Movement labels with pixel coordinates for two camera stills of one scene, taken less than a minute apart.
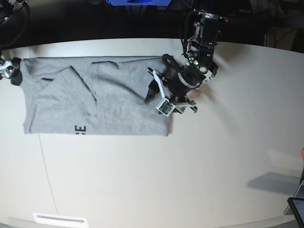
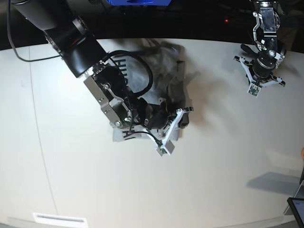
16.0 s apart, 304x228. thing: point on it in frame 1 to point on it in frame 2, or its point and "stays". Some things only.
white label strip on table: [52, 219] stays
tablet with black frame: [297, 205] stays
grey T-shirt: [91, 96] to [150, 70]
